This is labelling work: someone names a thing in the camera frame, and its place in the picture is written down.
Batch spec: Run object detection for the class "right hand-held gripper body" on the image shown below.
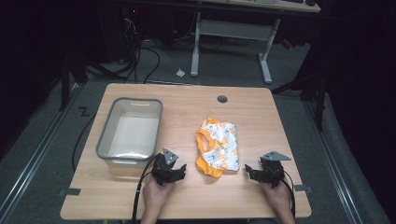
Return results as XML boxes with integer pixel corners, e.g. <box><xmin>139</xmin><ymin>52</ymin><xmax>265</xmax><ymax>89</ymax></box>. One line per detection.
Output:
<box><xmin>260</xmin><ymin>150</ymin><xmax>292</xmax><ymax>189</ymax></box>

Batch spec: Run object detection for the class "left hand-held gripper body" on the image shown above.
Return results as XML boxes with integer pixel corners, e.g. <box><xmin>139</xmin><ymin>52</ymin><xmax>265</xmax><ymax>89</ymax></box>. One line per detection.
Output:
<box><xmin>151</xmin><ymin>147</ymin><xmax>180</xmax><ymax>187</ymax></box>

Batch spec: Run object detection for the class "person's left hand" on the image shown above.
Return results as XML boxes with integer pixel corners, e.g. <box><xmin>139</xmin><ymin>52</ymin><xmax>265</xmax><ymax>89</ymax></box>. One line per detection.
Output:
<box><xmin>142</xmin><ymin>175</ymin><xmax>177</xmax><ymax>217</ymax></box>

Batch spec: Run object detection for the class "person's right hand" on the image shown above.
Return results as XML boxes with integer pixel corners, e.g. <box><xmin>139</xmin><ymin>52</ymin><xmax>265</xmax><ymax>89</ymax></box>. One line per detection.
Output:
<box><xmin>260</xmin><ymin>181</ymin><xmax>294</xmax><ymax>219</ymax></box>

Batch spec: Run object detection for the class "white orange printed baby garment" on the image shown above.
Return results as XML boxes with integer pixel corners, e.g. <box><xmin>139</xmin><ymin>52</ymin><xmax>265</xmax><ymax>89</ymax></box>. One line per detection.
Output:
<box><xmin>195</xmin><ymin>117</ymin><xmax>241</xmax><ymax>179</ymax></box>

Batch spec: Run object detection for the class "grey-rimmed translucent plastic bin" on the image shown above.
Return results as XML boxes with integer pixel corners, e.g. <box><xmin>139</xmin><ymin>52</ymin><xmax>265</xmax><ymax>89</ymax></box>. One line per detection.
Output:
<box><xmin>95</xmin><ymin>96</ymin><xmax>164</xmax><ymax>166</ymax></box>

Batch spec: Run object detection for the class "black metal stand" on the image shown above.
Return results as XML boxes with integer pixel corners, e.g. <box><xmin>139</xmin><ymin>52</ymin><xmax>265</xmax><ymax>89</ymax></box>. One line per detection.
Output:
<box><xmin>271</xmin><ymin>69</ymin><xmax>328</xmax><ymax>133</ymax></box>
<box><xmin>58</xmin><ymin>54</ymin><xmax>90</xmax><ymax>112</ymax></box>

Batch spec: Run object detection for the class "black floor tape mark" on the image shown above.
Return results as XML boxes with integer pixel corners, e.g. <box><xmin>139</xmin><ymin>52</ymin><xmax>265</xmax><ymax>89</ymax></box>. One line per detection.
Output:
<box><xmin>78</xmin><ymin>105</ymin><xmax>92</xmax><ymax>118</ymax></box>

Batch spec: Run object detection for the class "desk with white metal legs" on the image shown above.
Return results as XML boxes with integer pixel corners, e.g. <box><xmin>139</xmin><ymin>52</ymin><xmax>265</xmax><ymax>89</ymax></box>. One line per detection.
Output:
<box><xmin>190</xmin><ymin>0</ymin><xmax>321</xmax><ymax>85</ymax></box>

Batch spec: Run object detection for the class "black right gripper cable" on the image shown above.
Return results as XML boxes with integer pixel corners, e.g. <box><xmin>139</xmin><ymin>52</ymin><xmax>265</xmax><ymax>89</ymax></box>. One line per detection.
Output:
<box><xmin>279</xmin><ymin>170</ymin><xmax>297</xmax><ymax>218</ymax></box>

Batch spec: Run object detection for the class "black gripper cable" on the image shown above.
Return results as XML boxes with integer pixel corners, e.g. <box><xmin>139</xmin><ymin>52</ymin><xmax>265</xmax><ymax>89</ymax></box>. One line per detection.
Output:
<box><xmin>279</xmin><ymin>170</ymin><xmax>297</xmax><ymax>218</ymax></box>
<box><xmin>131</xmin><ymin>154</ymin><xmax>161</xmax><ymax>224</ymax></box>

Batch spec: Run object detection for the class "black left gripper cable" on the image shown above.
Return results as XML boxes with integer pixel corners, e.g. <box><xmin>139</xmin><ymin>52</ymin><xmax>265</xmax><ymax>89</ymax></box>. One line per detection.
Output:
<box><xmin>131</xmin><ymin>154</ymin><xmax>161</xmax><ymax>224</ymax></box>

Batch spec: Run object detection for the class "grey metal floor rail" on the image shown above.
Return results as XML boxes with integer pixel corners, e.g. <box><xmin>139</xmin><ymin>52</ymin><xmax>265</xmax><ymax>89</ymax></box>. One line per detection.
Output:
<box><xmin>0</xmin><ymin>83</ymin><xmax>80</xmax><ymax>220</ymax></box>
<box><xmin>303</xmin><ymin>101</ymin><xmax>365</xmax><ymax>224</ymax></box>

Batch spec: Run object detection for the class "thin black floor cable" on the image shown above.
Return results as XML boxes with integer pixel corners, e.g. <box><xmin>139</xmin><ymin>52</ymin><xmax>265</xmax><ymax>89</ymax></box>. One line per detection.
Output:
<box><xmin>71</xmin><ymin>113</ymin><xmax>96</xmax><ymax>173</ymax></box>

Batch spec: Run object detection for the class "bundle of black floor cables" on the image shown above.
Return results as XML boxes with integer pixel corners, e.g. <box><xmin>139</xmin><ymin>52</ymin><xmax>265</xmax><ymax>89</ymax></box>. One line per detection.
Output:
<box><xmin>122</xmin><ymin>18</ymin><xmax>162</xmax><ymax>85</ymax></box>

